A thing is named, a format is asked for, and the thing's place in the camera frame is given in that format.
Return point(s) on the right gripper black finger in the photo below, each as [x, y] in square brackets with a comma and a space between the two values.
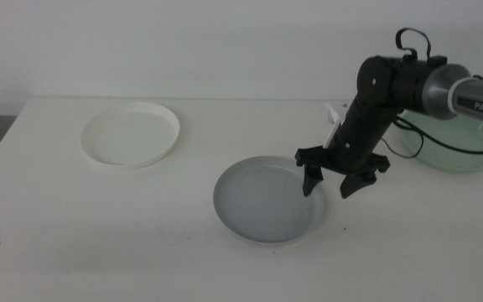
[312, 178]
[356, 182]

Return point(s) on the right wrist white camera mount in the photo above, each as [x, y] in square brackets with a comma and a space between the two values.
[333, 130]

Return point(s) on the pale green shallow bowl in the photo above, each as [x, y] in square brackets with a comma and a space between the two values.
[463, 134]

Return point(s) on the grey shallow bowl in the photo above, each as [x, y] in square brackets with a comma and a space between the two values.
[262, 201]

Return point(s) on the right black Piper arm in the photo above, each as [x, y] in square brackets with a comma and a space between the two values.
[438, 90]

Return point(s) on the white shallow bowl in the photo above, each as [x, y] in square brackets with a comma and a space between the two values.
[130, 134]

